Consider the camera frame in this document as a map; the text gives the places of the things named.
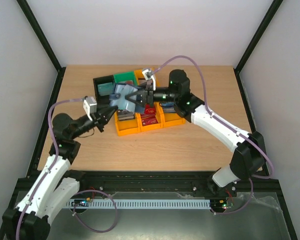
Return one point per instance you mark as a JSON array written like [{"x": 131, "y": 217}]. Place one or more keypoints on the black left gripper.
[{"x": 100, "y": 117}]

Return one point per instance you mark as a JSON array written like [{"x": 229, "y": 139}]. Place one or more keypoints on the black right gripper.
[{"x": 149, "y": 95}]

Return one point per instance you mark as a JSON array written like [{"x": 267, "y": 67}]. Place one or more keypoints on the blue card holder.
[{"x": 120, "y": 90}]

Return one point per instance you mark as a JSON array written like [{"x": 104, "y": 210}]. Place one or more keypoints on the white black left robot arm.
[{"x": 33, "y": 216}]

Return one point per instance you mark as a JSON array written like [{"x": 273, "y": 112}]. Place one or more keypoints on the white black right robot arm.
[{"x": 248, "y": 149}]

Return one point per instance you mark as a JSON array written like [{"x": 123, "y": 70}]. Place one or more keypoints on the dark VIP card stack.
[{"x": 124, "y": 115}]

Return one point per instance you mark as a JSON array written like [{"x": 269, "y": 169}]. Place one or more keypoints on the red VIP card stack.
[{"x": 149, "y": 116}]

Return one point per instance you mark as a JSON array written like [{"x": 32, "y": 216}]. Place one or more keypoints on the yellow bin with dark cards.
[{"x": 127, "y": 127}]

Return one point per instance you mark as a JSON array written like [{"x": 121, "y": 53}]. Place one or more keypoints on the yellow bin with red cards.
[{"x": 157, "y": 126}]

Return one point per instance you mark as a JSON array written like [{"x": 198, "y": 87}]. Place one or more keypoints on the teal card stack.
[{"x": 105, "y": 89}]

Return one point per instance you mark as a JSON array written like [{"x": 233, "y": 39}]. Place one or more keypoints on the blue VIP card stack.
[{"x": 167, "y": 110}]

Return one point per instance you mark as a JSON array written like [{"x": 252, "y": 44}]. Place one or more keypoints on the black bin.
[{"x": 105, "y": 100}]

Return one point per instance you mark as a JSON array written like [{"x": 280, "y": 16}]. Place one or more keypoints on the yellow rear bin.
[{"x": 140, "y": 78}]

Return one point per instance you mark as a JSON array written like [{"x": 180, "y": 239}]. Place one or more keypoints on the green bin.
[{"x": 125, "y": 77}]

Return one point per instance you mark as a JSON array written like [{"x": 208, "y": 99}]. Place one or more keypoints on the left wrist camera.
[{"x": 90, "y": 106}]

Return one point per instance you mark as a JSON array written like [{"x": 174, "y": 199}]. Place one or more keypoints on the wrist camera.
[
  {"x": 150, "y": 78},
  {"x": 90, "y": 106}
]

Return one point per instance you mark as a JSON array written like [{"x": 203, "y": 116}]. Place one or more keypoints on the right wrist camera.
[{"x": 150, "y": 78}]

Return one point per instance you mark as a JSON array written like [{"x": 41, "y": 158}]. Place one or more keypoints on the black front frame rail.
[{"x": 192, "y": 182}]

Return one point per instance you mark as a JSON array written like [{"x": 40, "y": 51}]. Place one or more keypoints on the white slotted cable duct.
[{"x": 151, "y": 204}]

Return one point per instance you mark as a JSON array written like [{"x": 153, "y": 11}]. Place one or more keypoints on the black left rear frame post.
[{"x": 32, "y": 20}]

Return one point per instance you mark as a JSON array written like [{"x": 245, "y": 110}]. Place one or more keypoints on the black frame post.
[
  {"x": 32, "y": 20},
  {"x": 266, "y": 20}
]

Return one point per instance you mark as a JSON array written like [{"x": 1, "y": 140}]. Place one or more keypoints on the black right rear frame post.
[{"x": 266, "y": 20}]

